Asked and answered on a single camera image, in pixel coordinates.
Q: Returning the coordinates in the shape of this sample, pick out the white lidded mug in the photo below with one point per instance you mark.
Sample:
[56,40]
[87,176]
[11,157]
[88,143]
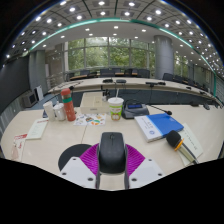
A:
[59,112]

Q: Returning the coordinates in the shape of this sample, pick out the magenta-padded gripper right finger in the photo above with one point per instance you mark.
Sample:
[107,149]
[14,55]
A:
[135,159]

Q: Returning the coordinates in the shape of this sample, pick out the blue and white book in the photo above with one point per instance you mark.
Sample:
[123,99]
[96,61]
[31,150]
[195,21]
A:
[158,126]

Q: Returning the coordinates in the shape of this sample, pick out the black computer mouse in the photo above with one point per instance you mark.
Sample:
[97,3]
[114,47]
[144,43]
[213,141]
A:
[112,153]

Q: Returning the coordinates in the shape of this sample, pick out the white paper cup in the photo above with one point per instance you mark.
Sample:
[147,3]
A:
[49,111]

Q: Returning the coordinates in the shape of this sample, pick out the beige cardboard box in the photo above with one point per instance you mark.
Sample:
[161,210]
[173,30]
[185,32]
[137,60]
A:
[94,103]

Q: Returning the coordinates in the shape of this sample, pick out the black mouse pad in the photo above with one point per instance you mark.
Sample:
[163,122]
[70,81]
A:
[71,154]

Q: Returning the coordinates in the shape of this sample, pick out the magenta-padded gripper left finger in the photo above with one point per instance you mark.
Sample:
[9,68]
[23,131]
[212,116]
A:
[88,158]

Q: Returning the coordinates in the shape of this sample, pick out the black conference microphone unit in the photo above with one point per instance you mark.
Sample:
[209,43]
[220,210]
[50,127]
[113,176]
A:
[155,83]
[107,80]
[121,81]
[45,114]

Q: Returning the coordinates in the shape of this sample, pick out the red and white leaflet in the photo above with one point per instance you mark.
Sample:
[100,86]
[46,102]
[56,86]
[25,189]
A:
[18,147]

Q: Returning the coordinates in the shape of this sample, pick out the conference microphone unit blue screen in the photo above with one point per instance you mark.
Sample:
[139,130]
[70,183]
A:
[135,110]

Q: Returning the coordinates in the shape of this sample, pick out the ceiling lights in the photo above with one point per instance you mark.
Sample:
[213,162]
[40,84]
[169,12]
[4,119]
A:
[101,3]

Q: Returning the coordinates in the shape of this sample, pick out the black handheld microphone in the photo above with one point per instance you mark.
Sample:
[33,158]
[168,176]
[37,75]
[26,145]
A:
[174,138]

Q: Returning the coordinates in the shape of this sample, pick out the white booklet with red header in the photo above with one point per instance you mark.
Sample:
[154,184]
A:
[37,128]

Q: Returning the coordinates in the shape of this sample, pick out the colourful sticker sheet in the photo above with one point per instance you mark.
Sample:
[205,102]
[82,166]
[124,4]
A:
[90,119]

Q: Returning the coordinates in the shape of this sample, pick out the dark conference chairs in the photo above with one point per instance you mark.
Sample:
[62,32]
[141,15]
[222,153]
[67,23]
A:
[143,73]

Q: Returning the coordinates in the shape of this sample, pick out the green-printed drink cup with straw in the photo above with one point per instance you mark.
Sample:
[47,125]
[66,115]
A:
[115,109]

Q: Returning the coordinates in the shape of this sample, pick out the red bottle with green band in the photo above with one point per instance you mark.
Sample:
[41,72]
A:
[68,106]

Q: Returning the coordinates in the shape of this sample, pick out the grey boxy appliance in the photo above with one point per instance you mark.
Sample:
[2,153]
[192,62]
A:
[29,99]

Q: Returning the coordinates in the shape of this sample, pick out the white board panel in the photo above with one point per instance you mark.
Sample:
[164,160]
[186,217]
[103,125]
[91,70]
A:
[39,92]

